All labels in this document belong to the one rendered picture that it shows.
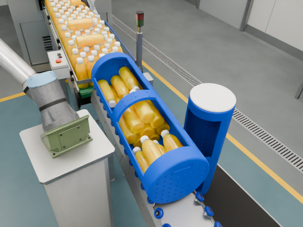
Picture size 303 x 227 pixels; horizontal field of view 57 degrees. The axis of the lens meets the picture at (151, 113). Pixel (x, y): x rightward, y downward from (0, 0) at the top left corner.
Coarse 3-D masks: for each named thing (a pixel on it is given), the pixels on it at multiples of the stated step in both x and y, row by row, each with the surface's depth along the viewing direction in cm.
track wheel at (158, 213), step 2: (156, 208) 118; (158, 208) 117; (160, 208) 117; (156, 210) 117; (158, 210) 117; (160, 210) 116; (162, 210) 117; (154, 212) 118; (156, 212) 117; (158, 212) 117; (160, 212) 116; (162, 212) 116; (154, 214) 118; (156, 214) 117; (158, 214) 116; (160, 214) 115; (162, 214) 116; (156, 216) 117; (158, 216) 116; (160, 216) 115; (162, 216) 116; (158, 218) 116; (160, 218) 116
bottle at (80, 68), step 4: (76, 64) 180; (80, 64) 180; (84, 64) 181; (76, 68) 181; (80, 68) 180; (84, 68) 182; (76, 72) 183; (80, 72) 181; (84, 72) 183; (80, 76) 184; (84, 76) 185; (84, 84) 188; (88, 84) 192
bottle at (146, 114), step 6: (138, 102) 134; (144, 102) 134; (138, 108) 133; (144, 108) 131; (150, 108) 132; (138, 114) 133; (144, 114) 129; (150, 114) 130; (144, 120) 131; (150, 120) 133
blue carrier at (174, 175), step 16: (96, 64) 161; (112, 64) 168; (128, 64) 172; (96, 80) 170; (144, 80) 147; (128, 96) 134; (144, 96) 133; (112, 112) 138; (160, 112) 152; (176, 128) 120; (128, 144) 124; (160, 144) 145; (192, 144) 115; (160, 160) 107; (176, 160) 105; (192, 160) 107; (144, 176) 110; (160, 176) 105; (176, 176) 109; (192, 176) 115; (160, 192) 112; (176, 192) 118
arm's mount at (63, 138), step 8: (80, 120) 111; (56, 128) 106; (64, 128) 108; (72, 128) 110; (80, 128) 113; (88, 128) 117; (40, 136) 118; (48, 136) 106; (56, 136) 108; (64, 136) 110; (72, 136) 113; (80, 136) 116; (88, 136) 121; (48, 144) 111; (56, 144) 110; (64, 144) 113; (72, 144) 115; (80, 144) 118; (56, 152) 114; (64, 152) 115
